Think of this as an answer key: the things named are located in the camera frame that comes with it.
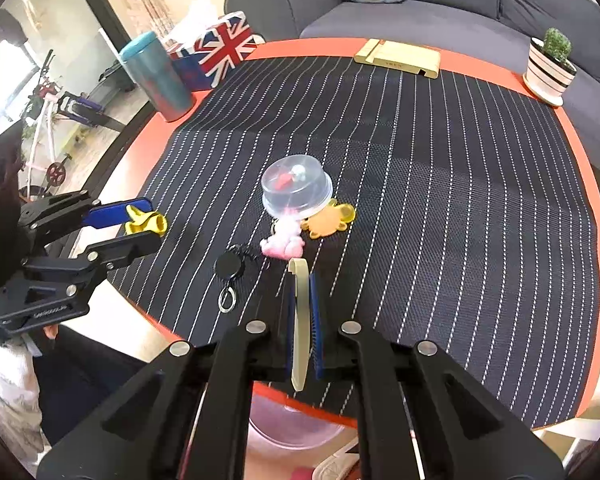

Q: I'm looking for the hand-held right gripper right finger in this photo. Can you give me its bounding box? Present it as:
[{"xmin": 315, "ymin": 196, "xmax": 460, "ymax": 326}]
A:
[{"xmin": 307, "ymin": 274, "xmax": 566, "ymax": 480}]

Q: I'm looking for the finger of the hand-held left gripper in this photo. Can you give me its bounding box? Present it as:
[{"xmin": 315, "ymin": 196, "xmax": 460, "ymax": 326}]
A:
[
  {"xmin": 20, "ymin": 191, "xmax": 155, "ymax": 241},
  {"xmin": 0, "ymin": 232, "xmax": 162, "ymax": 332}
]

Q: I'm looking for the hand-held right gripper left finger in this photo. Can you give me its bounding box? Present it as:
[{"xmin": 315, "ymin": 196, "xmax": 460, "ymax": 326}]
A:
[{"xmin": 37, "ymin": 284, "xmax": 297, "ymax": 480}]

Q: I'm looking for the cream plastic strip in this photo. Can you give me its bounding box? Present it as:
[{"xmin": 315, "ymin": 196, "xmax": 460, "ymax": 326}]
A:
[{"xmin": 287, "ymin": 257, "xmax": 311, "ymax": 392}]

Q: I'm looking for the purple translucent waste bin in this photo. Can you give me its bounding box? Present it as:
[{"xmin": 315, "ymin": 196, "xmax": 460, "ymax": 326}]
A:
[{"xmin": 247, "ymin": 380, "xmax": 358, "ymax": 450}]

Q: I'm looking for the pink plastic toy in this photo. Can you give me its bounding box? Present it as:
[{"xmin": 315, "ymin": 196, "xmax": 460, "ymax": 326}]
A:
[{"xmin": 260, "ymin": 215, "xmax": 307, "ymax": 260}]

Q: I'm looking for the black retractable key reel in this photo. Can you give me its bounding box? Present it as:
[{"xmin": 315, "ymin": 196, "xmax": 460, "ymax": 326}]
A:
[{"xmin": 215, "ymin": 245, "xmax": 261, "ymax": 313}]

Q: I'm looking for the pink exercise bike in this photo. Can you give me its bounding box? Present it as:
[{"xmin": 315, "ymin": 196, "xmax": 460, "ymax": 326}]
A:
[{"xmin": 22, "ymin": 50, "xmax": 131, "ymax": 196}]

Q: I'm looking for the orange bear shaped tag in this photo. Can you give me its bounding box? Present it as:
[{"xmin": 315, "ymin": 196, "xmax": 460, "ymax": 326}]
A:
[{"xmin": 300, "ymin": 198, "xmax": 356, "ymax": 239}]

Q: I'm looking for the black and white shoe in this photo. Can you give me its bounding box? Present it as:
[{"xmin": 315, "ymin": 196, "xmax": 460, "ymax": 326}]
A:
[{"xmin": 312, "ymin": 439, "xmax": 361, "ymax": 480}]

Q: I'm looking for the person's dark trouser leg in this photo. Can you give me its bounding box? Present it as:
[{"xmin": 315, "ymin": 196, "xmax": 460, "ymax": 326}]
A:
[{"xmin": 32, "ymin": 325, "xmax": 151, "ymax": 446}]

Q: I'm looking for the teal insulated tumbler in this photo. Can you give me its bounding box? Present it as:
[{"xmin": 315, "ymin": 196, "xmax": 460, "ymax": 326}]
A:
[{"xmin": 119, "ymin": 31, "xmax": 197, "ymax": 123}]

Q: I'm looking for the clear plastic dome container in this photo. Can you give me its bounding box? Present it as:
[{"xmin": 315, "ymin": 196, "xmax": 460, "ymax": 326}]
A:
[{"xmin": 261, "ymin": 155, "xmax": 335, "ymax": 218}]

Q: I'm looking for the black striped table mat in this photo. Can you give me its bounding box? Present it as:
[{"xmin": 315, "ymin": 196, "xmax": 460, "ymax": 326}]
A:
[{"xmin": 107, "ymin": 55, "xmax": 600, "ymax": 431}]

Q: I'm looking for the flag print tissue box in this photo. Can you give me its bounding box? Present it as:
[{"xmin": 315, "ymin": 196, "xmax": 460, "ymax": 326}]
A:
[{"xmin": 169, "ymin": 11, "xmax": 258, "ymax": 92}]

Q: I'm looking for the white tissue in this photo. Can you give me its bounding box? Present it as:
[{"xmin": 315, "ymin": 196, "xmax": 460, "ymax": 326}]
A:
[{"xmin": 162, "ymin": 0, "xmax": 221, "ymax": 46}]

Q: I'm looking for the wooden phone stand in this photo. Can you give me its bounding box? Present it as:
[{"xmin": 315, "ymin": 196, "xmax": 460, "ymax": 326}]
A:
[{"xmin": 354, "ymin": 38, "xmax": 441, "ymax": 80}]

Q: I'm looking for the white saucer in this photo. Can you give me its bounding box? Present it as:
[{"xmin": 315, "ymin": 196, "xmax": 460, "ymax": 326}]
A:
[{"xmin": 522, "ymin": 72, "xmax": 566, "ymax": 108}]

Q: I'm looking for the dark grey sofa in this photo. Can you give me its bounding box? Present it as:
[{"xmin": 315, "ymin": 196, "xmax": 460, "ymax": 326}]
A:
[{"xmin": 224, "ymin": 0, "xmax": 600, "ymax": 186}]

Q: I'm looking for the potted cactus striped pot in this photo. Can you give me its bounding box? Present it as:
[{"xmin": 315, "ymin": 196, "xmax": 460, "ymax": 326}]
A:
[{"xmin": 524, "ymin": 27, "xmax": 578, "ymax": 101}]

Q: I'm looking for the dark sliding door frame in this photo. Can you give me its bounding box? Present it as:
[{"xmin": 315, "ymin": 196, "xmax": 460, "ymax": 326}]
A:
[{"xmin": 65, "ymin": 0, "xmax": 131, "ymax": 43}]

